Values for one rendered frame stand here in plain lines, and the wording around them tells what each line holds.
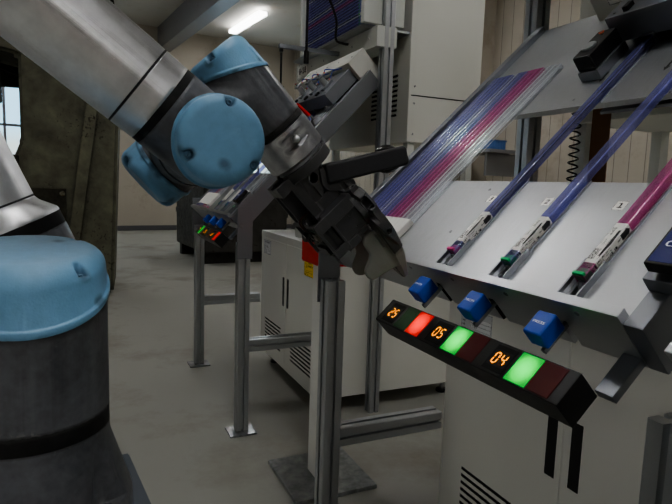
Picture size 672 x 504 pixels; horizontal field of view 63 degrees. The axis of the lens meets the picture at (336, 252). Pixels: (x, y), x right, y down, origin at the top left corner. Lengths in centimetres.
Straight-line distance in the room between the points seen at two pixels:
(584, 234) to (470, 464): 74
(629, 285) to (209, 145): 41
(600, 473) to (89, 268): 85
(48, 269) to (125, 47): 17
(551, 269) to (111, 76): 49
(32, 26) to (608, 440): 93
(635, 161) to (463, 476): 434
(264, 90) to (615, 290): 41
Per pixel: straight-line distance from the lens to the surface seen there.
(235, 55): 62
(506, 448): 120
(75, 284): 45
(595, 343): 62
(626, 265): 63
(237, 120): 46
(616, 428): 100
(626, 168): 543
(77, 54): 47
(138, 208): 956
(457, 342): 67
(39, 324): 44
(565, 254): 68
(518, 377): 59
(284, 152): 63
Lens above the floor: 84
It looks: 7 degrees down
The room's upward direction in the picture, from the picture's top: 2 degrees clockwise
